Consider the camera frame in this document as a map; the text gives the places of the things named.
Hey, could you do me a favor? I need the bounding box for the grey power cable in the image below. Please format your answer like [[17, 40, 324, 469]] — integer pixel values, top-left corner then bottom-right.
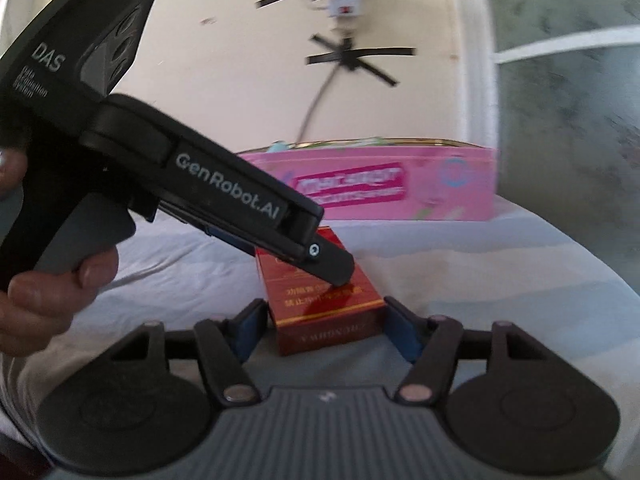
[[296, 20, 353, 145]]

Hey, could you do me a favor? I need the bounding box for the red cigarette box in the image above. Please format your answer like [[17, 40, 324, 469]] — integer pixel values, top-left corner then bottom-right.
[[255, 226, 387, 357]]

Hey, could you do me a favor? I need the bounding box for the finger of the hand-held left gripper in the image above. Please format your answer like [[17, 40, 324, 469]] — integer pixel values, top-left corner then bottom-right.
[[157, 199, 356, 287]]

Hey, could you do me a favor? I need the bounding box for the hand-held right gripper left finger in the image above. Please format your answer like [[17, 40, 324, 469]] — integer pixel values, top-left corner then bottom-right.
[[105, 297, 271, 406]]

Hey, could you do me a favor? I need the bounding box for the person's left hand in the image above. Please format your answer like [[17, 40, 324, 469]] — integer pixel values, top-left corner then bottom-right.
[[0, 150, 120, 356]]

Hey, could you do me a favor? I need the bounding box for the pink and gold tin box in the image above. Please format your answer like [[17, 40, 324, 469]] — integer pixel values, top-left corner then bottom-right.
[[235, 137, 500, 223]]

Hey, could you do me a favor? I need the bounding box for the white window frame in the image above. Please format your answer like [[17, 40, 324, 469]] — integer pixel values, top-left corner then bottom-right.
[[440, 0, 640, 150]]

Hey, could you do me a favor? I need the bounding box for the frosted patterned window glass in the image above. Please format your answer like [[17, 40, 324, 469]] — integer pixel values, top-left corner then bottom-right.
[[487, 0, 640, 286]]

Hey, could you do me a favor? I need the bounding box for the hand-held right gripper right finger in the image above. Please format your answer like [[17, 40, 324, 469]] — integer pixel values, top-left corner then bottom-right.
[[382, 296, 551, 406]]

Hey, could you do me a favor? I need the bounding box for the light striped bed sheet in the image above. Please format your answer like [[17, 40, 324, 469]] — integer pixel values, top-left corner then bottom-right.
[[0, 195, 640, 480]]

